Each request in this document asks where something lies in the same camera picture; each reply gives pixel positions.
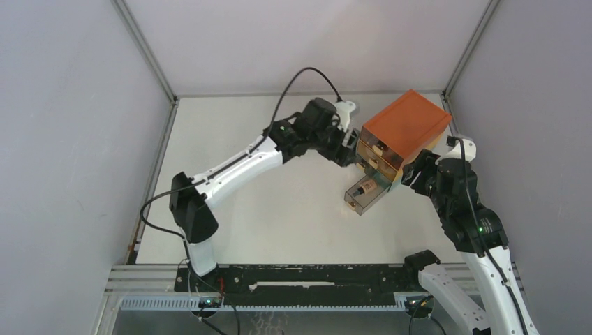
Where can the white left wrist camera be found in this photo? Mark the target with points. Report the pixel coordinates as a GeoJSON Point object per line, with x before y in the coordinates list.
{"type": "Point", "coordinates": [344, 112]}

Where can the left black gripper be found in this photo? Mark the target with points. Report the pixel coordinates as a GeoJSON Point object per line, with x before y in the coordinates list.
{"type": "Point", "coordinates": [342, 155]}

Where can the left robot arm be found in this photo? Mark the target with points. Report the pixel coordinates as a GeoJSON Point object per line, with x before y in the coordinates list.
{"type": "Point", "coordinates": [321, 126]}

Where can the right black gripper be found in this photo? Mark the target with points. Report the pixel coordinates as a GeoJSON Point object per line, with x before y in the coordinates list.
{"type": "Point", "coordinates": [425, 162]}

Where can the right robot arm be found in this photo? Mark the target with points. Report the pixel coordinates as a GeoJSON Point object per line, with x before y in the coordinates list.
{"type": "Point", "coordinates": [478, 235]}

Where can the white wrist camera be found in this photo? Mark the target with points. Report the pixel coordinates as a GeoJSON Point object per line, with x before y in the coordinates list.
{"type": "Point", "coordinates": [344, 112]}
{"type": "Point", "coordinates": [461, 148]}

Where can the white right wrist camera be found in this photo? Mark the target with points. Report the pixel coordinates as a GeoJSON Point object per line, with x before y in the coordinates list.
{"type": "Point", "coordinates": [461, 148]}

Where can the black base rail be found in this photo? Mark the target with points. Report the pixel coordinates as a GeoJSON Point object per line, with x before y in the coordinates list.
{"type": "Point", "coordinates": [307, 286]}

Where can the orange clear drawer organizer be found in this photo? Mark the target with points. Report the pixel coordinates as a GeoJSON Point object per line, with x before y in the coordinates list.
{"type": "Point", "coordinates": [392, 139]}

